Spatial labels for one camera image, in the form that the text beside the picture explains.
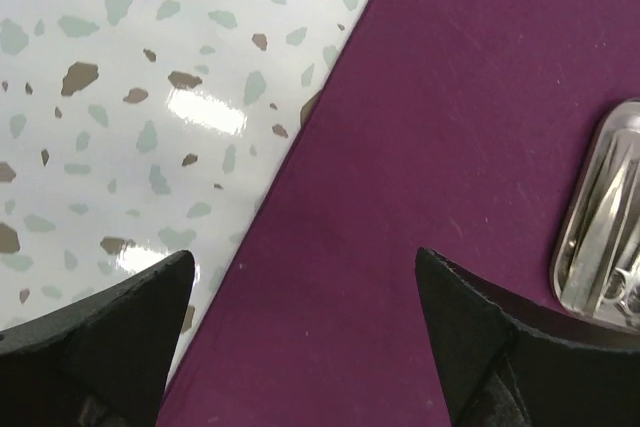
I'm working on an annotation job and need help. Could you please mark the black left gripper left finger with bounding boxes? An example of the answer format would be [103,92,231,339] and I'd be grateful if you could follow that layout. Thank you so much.
[1,250,195,426]

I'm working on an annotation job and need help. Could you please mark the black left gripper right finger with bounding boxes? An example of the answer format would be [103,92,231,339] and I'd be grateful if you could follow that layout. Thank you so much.
[415,248,639,426]

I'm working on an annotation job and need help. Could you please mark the stainless steel instrument tray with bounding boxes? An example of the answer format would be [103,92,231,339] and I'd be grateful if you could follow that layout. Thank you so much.
[551,98,639,333]

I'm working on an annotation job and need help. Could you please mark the purple surgical cloth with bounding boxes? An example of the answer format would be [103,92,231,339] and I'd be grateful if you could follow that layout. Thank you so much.
[159,0,639,426]

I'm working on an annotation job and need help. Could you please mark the steel surgical scissors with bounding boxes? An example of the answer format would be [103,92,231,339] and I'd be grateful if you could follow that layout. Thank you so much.
[602,226,640,313]

